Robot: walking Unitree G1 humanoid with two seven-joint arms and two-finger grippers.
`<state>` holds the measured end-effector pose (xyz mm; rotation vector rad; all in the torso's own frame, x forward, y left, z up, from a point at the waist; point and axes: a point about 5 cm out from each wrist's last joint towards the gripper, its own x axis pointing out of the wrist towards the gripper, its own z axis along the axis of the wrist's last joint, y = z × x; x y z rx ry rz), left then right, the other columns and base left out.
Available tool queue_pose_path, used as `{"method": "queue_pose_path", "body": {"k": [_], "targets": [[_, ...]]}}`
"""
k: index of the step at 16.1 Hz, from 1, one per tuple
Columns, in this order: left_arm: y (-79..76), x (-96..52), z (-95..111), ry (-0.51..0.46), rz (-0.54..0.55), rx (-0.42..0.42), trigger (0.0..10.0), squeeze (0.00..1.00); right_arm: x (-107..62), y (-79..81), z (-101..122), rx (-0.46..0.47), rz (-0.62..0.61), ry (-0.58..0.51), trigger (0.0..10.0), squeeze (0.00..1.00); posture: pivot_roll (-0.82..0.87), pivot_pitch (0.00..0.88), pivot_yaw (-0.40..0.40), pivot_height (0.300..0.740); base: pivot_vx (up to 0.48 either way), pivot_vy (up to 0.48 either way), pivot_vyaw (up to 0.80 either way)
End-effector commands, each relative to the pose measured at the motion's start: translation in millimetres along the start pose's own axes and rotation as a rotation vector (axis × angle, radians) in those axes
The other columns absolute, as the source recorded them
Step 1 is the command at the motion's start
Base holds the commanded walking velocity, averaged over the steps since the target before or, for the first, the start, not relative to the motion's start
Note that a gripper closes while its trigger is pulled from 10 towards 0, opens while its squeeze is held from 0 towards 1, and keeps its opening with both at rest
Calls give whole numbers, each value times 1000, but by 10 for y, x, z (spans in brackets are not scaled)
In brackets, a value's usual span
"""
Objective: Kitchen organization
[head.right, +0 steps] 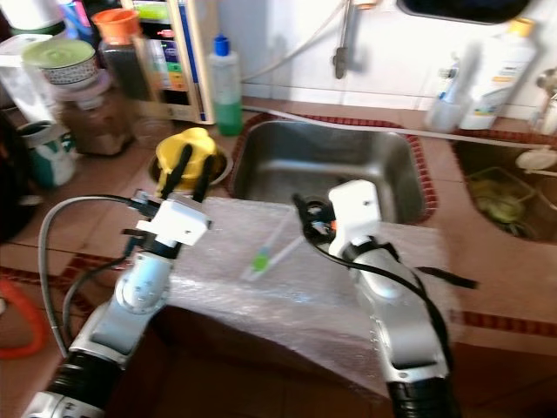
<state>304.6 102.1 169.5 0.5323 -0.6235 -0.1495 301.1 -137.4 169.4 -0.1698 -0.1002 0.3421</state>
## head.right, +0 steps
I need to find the white utensil with green grip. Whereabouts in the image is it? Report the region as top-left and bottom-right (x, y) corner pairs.
(239, 213), (305, 282)

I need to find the green soap bottle blue cap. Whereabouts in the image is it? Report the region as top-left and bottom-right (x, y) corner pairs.
(209, 35), (243, 137)

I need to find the beige water purifier appliance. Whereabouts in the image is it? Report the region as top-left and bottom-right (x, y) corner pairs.
(135, 0), (218, 125)

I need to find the clear bubble wrap sheet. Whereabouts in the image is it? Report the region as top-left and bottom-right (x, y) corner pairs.
(165, 196), (462, 397)

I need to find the jar with brown contents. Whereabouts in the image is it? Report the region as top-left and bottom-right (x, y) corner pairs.
(52, 74), (131, 158)

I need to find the white pipe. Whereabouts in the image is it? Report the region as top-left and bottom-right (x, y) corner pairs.
(242, 103), (557, 145)

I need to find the jar with orange lid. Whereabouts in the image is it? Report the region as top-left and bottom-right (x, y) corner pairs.
(91, 9), (153, 105)

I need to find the green white rabbit mug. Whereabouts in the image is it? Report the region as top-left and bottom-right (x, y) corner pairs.
(17, 120), (77, 188)

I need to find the steel faucet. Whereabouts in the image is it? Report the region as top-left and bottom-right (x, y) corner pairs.
(332, 0), (362, 81)

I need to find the round tin green lid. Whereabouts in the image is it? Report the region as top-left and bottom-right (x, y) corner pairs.
(22, 39), (98, 88)

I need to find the clear cup with toothbrush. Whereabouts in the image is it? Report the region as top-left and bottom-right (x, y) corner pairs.
(426, 48), (484, 133)

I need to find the black round appliance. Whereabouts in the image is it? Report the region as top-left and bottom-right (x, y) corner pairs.
(0, 109), (40, 245)

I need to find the white plastic container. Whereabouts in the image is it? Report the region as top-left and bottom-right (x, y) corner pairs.
(0, 35), (57, 123)

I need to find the clear plastic container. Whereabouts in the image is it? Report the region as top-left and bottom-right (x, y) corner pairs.
(466, 167), (542, 236)

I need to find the white scrub brush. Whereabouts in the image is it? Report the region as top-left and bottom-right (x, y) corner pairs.
(515, 146), (557, 172)

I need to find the white bottle yellow cap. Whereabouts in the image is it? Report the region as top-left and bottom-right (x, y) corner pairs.
(460, 17), (539, 131)

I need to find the black pan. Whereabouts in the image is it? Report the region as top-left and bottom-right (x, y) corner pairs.
(396, 0), (532, 25)

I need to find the small steel tap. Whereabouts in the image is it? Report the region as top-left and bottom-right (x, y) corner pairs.
(535, 68), (557, 136)

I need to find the white flexible hose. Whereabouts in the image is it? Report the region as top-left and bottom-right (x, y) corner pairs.
(240, 0), (353, 85)

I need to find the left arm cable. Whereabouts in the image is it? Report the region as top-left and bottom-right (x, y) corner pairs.
(38, 195), (166, 358)

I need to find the orange hose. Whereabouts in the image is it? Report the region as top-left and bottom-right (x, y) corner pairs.
(0, 277), (46, 360)

